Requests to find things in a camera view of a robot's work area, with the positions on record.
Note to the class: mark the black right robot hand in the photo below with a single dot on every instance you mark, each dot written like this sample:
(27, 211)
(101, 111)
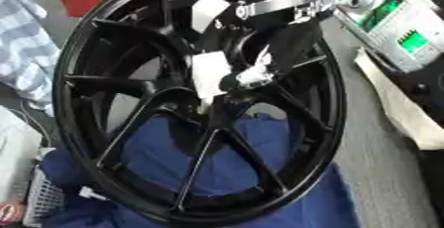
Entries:
(292, 40)

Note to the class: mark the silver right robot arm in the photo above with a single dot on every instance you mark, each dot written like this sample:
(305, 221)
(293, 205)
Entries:
(393, 23)

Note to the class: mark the black spoked wheel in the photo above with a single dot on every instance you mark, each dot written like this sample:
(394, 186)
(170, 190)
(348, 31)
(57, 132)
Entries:
(115, 83)

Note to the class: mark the white flat-head pin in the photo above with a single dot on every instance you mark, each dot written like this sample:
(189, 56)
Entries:
(89, 193)

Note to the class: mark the grey white striped cloth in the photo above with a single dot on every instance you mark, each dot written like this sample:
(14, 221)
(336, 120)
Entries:
(23, 50)

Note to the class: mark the white plastic basket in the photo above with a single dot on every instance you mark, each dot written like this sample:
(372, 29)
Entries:
(45, 199)

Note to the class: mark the white bag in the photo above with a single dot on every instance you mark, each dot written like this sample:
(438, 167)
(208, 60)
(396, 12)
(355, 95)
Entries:
(16, 152)

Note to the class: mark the red and white round item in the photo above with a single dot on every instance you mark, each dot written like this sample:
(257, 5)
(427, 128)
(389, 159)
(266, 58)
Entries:
(8, 212)

